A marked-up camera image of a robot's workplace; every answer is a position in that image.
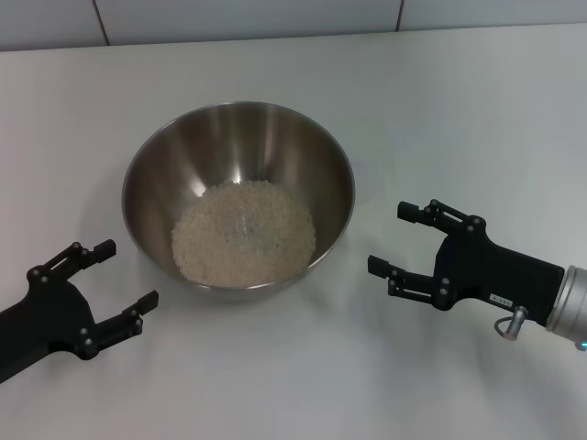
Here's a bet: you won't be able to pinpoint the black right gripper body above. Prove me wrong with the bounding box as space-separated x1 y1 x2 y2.
433 218 566 327

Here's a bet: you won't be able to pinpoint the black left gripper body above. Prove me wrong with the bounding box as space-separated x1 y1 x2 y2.
0 265 100 384

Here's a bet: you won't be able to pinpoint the white rice grains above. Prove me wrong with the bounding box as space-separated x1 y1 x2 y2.
171 180 318 289

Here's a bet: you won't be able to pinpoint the stainless steel mixing bowl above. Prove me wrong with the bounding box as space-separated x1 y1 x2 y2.
121 101 357 303

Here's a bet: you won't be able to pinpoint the grey right gripper cable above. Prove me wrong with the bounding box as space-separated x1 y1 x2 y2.
493 305 531 342

